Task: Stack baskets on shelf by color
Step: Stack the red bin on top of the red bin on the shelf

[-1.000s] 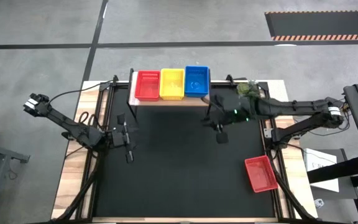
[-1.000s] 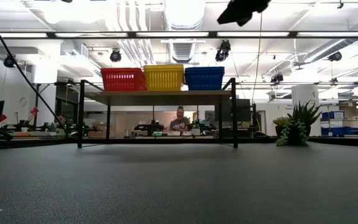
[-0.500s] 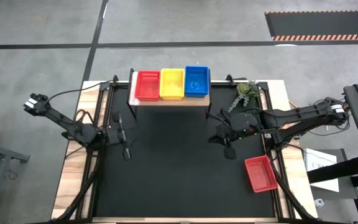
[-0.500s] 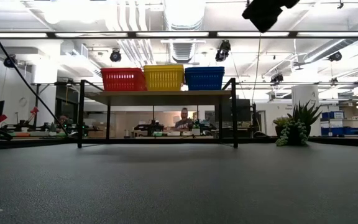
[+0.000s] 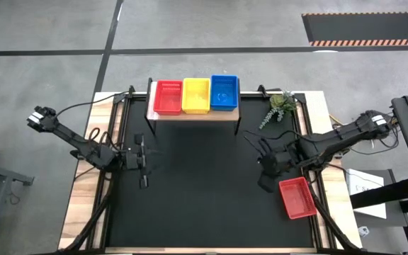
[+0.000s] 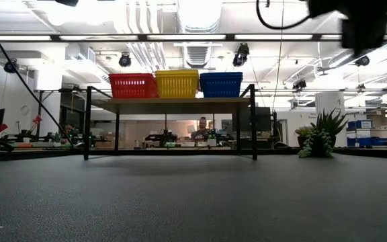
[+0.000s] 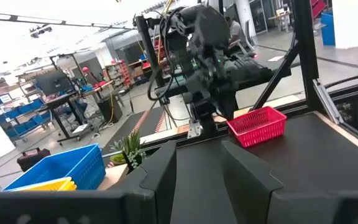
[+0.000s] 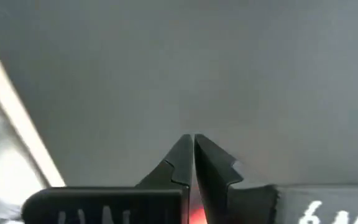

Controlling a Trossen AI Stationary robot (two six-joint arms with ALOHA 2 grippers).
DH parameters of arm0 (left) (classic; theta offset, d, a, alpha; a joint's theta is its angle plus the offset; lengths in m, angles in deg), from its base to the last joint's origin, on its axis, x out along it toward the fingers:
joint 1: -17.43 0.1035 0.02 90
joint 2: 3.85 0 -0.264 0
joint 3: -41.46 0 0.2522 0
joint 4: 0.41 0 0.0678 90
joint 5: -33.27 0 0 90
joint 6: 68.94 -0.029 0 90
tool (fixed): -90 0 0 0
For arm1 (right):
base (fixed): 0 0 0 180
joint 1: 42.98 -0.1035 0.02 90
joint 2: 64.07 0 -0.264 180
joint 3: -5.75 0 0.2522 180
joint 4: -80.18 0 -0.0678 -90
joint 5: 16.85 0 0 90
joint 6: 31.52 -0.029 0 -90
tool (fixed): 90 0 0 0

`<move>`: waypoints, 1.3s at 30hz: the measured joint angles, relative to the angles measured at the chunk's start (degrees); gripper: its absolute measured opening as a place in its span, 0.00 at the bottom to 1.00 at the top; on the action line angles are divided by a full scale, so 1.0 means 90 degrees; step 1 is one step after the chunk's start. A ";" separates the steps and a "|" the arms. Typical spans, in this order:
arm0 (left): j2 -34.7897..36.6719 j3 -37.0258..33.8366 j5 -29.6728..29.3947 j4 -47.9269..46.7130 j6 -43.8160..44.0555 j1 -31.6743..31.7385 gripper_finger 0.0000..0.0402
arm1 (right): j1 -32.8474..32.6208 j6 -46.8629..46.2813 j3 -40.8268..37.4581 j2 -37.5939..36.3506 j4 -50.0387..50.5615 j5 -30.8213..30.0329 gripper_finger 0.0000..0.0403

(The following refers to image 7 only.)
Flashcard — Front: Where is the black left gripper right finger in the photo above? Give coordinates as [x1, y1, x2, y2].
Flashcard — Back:
[221, 141, 358, 224]

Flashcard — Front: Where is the tall blue bin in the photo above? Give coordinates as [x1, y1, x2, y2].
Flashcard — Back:
[319, 11, 336, 47]

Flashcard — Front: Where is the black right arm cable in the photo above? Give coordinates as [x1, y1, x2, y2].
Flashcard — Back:
[147, 6, 180, 102]

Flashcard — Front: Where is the silver aluminium bar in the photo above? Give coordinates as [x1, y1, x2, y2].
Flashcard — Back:
[311, 77, 345, 126]

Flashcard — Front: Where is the black desk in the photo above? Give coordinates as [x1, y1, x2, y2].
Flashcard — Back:
[44, 80, 117, 147]

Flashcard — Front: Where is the black ceiling spotlight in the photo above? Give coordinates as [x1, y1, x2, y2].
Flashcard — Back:
[29, 24, 53, 39]

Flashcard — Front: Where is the black frame post with brace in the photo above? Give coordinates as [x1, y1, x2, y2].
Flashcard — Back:
[251, 0, 324, 112]

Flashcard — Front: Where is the large blue plastic basket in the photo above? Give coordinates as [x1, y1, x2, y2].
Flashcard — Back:
[2, 142, 107, 192]

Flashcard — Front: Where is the red storage shelving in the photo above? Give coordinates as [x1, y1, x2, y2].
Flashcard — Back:
[116, 58, 134, 88]

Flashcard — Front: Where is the small red plastic basket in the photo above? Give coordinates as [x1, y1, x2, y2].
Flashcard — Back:
[226, 106, 288, 149]

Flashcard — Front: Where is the small green potted plant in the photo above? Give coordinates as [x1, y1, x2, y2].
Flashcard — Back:
[109, 129, 147, 174]

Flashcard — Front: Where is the black box under desk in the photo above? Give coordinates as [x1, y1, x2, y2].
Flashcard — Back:
[96, 94, 124, 124]

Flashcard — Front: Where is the black monitor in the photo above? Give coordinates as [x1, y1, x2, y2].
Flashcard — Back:
[34, 68, 71, 96]

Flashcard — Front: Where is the person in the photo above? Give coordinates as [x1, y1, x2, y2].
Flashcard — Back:
[224, 15, 245, 47]

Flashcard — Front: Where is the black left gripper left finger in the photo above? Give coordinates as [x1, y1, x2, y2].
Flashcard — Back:
[0, 140, 177, 224]

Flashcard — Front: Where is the rack of blue bins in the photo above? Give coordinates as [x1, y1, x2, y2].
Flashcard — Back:
[0, 92, 53, 144]

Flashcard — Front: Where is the black overhead frame bar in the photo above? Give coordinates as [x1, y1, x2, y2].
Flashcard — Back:
[0, 11, 136, 31]

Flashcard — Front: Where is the yellow plastic basket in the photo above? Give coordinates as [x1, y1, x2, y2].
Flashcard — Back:
[10, 176, 78, 192]

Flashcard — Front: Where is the black case with red trim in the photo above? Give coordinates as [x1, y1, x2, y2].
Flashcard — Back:
[16, 147, 52, 172]

